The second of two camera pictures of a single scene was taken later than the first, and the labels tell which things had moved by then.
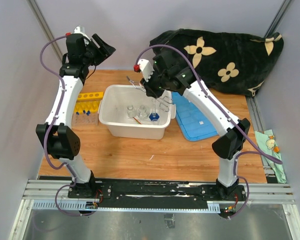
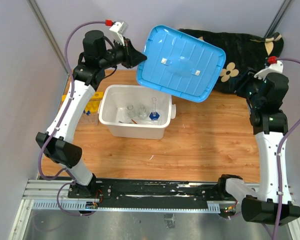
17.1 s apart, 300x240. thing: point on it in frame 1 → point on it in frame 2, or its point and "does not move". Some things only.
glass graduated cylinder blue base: [154, 116] does not move
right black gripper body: [156, 84] → [248, 88]
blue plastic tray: [192, 122] → [179, 65]
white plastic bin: [129, 113] does not move
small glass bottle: [131, 111] does not move
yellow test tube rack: [88, 101] does not move
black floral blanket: [233, 62] does not move
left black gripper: [104, 50] → [132, 57]
